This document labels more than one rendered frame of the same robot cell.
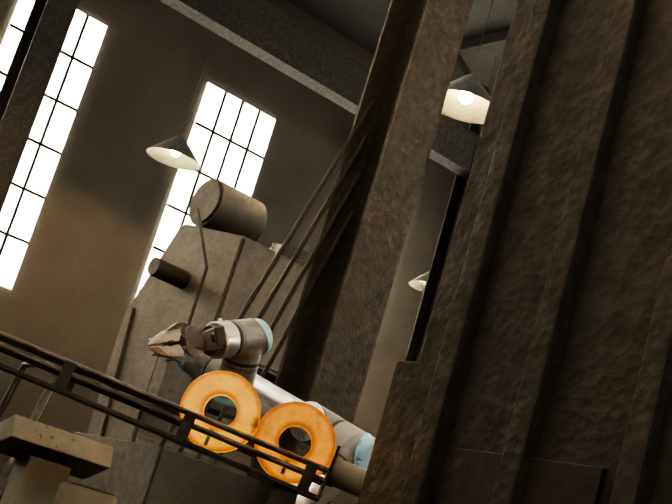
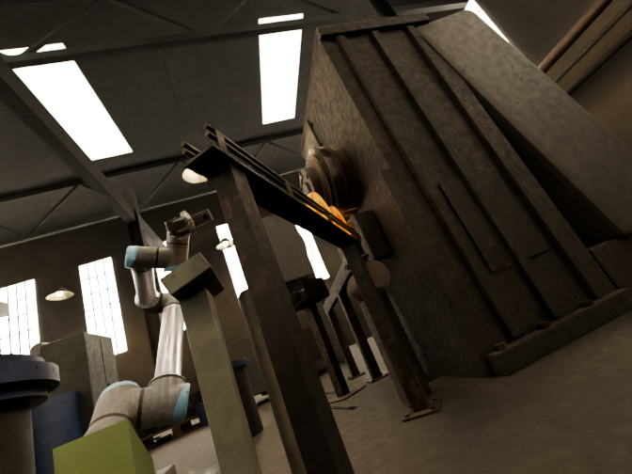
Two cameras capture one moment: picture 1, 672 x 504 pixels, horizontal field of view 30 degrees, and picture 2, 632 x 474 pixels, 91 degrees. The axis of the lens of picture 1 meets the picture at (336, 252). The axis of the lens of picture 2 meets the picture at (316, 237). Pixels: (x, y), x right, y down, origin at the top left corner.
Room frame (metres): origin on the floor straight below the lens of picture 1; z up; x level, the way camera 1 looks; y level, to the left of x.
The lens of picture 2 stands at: (2.12, 1.10, 0.30)
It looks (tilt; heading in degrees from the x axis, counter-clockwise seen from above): 19 degrees up; 289
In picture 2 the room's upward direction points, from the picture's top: 23 degrees counter-clockwise
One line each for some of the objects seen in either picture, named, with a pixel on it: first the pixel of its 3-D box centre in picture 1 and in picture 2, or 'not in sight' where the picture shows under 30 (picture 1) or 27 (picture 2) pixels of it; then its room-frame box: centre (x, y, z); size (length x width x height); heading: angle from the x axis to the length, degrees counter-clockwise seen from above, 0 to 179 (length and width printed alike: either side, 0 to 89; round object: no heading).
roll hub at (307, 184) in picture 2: not in sight; (310, 192); (2.59, -0.46, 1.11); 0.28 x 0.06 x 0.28; 125
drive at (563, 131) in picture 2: not in sight; (506, 167); (1.51, -1.17, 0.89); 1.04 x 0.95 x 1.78; 35
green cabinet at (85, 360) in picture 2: not in sight; (87, 402); (6.41, -1.33, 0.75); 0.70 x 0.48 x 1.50; 125
